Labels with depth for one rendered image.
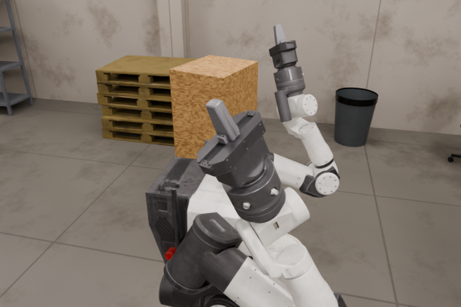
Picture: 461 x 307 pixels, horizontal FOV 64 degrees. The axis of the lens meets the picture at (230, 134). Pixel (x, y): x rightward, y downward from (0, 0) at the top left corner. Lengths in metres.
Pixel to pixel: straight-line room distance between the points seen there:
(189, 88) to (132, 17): 2.90
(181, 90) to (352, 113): 2.26
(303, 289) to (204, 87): 1.86
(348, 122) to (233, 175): 3.81
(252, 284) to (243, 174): 0.32
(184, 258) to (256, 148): 0.35
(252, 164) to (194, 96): 1.95
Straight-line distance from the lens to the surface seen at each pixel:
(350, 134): 4.37
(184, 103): 2.56
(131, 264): 2.81
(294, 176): 1.21
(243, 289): 0.80
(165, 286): 1.26
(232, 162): 0.52
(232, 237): 0.83
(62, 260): 3.00
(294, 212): 0.65
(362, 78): 4.84
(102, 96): 4.48
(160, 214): 1.00
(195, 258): 0.81
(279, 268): 0.67
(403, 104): 5.01
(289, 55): 1.15
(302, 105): 1.12
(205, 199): 0.93
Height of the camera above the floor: 1.89
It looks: 25 degrees down
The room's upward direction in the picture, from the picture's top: straight up
